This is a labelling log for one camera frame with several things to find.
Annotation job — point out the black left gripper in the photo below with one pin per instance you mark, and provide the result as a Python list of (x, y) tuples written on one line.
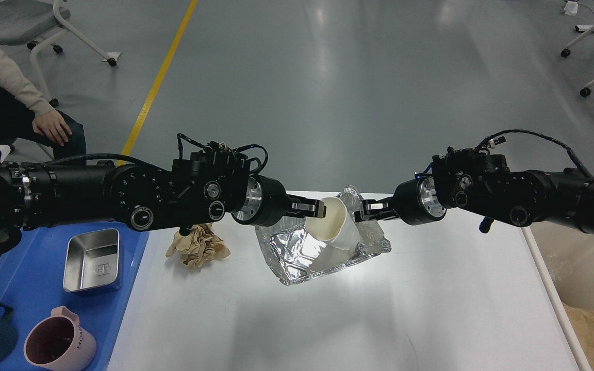
[(267, 201)]

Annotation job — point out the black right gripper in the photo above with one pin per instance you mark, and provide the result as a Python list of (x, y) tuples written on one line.
[(415, 202)]

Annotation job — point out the white paper cup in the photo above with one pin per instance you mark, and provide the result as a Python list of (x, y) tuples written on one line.
[(336, 228)]

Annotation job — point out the aluminium foil tray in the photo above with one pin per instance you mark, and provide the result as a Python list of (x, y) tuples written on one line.
[(294, 256)]

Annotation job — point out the stainless steel rectangular dish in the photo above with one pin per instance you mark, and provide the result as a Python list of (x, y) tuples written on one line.
[(92, 263)]

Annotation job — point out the pink mug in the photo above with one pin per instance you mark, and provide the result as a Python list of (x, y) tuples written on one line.
[(59, 342)]

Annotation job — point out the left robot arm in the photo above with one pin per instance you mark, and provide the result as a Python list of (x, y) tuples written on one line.
[(213, 181)]

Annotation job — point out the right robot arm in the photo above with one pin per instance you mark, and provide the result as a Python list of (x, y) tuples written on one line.
[(477, 181)]

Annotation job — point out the beige plastic bin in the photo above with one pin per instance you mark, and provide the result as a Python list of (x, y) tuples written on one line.
[(568, 256)]

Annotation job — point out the blue plastic tray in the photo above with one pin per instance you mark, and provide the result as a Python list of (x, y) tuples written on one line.
[(31, 282)]

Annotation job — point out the person in beige sweater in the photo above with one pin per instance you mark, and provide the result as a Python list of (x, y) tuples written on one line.
[(25, 114)]

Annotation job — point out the grey office chair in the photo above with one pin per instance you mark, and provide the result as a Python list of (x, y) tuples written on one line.
[(39, 25)]

